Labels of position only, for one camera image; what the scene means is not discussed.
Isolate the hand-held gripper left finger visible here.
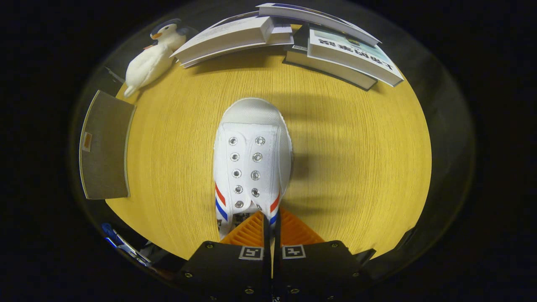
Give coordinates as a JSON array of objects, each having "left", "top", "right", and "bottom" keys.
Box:
[{"left": 174, "top": 211, "right": 269, "bottom": 302}]

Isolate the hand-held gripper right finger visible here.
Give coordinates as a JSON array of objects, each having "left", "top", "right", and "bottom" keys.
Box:
[{"left": 275, "top": 208, "right": 372, "bottom": 302}]

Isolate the white canvas shoe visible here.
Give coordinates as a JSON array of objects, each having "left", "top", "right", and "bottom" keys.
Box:
[{"left": 213, "top": 98, "right": 293, "bottom": 240}]

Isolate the grey fabric storage box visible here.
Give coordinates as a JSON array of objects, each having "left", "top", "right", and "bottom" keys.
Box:
[{"left": 79, "top": 90, "right": 137, "bottom": 200}]

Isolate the blue printed paper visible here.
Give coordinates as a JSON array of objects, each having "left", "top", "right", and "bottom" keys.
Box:
[{"left": 105, "top": 235, "right": 152, "bottom": 267}]

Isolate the white plush toy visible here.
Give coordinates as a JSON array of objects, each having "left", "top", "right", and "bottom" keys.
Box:
[{"left": 124, "top": 43, "right": 175, "bottom": 98}]

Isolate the book with teal cover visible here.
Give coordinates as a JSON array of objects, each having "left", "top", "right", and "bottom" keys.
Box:
[{"left": 308, "top": 26, "right": 404, "bottom": 88}]

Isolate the white book with dark portrait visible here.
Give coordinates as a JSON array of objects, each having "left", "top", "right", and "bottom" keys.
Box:
[{"left": 170, "top": 16, "right": 294, "bottom": 68}]

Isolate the penguin plush toy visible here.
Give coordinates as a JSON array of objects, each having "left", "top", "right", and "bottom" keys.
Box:
[{"left": 143, "top": 18, "right": 190, "bottom": 52}]

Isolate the book with blue picture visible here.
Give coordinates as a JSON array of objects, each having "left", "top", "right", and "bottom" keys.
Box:
[{"left": 256, "top": 3, "right": 381, "bottom": 47}]

